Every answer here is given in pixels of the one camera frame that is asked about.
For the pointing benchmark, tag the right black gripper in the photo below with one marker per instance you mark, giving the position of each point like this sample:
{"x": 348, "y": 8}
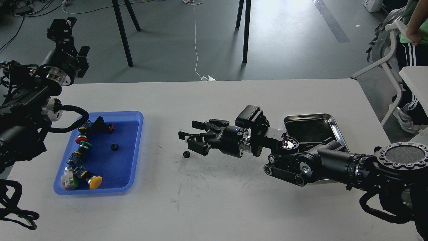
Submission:
{"x": 233, "y": 141}

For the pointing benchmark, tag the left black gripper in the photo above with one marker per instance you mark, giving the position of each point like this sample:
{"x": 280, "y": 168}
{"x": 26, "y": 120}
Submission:
{"x": 59, "y": 67}

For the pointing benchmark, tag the black stand leg left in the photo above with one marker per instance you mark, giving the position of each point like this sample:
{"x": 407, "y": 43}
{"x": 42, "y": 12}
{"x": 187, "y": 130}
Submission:
{"x": 118, "y": 15}

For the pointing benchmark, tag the white side table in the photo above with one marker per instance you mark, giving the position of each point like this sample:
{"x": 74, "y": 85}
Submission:
{"x": 416, "y": 78}

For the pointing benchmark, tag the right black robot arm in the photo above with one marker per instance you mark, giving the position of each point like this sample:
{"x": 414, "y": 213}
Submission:
{"x": 394, "y": 178}

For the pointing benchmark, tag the yellow push button switch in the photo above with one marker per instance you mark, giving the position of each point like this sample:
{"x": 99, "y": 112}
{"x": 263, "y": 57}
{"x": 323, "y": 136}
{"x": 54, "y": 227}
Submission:
{"x": 91, "y": 179}

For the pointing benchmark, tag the black stand leg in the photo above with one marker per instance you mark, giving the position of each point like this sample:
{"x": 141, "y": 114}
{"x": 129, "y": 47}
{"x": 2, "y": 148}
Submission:
{"x": 247, "y": 17}
{"x": 118, "y": 15}

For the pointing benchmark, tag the white chair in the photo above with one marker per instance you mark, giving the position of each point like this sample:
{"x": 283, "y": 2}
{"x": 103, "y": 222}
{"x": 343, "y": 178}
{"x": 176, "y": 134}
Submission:
{"x": 382, "y": 50}

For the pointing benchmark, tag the white box on floor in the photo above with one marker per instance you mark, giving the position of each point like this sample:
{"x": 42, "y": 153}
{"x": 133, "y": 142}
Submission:
{"x": 372, "y": 5}

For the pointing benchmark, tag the red push button switch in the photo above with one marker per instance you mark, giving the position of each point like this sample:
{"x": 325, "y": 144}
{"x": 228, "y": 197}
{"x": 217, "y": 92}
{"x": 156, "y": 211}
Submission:
{"x": 85, "y": 131}

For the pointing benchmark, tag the metal tray with black mat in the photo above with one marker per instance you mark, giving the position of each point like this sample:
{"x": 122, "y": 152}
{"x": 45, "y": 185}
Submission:
{"x": 313, "y": 132}

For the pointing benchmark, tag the person in green shirt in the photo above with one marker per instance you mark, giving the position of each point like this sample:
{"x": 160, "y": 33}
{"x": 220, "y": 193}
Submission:
{"x": 412, "y": 52}

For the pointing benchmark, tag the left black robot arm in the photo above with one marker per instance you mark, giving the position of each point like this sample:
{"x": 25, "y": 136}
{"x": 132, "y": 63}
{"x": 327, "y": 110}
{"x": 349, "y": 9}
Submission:
{"x": 31, "y": 108}

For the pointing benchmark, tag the black stand leg right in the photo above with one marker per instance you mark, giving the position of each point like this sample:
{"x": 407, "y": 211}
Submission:
{"x": 247, "y": 17}

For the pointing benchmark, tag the blue plastic tray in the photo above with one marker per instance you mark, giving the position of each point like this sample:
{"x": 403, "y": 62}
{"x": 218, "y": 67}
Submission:
{"x": 117, "y": 168}

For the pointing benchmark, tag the white green terminal block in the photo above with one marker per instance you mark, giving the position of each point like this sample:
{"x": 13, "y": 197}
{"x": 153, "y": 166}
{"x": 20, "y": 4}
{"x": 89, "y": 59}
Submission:
{"x": 69, "y": 180}

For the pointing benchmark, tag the black red connector part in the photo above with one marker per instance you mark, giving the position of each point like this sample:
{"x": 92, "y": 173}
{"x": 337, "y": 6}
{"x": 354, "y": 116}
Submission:
{"x": 100, "y": 126}

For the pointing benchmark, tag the green push button switch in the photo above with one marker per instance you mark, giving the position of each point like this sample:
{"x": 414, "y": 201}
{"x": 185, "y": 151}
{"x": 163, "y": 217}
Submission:
{"x": 82, "y": 150}

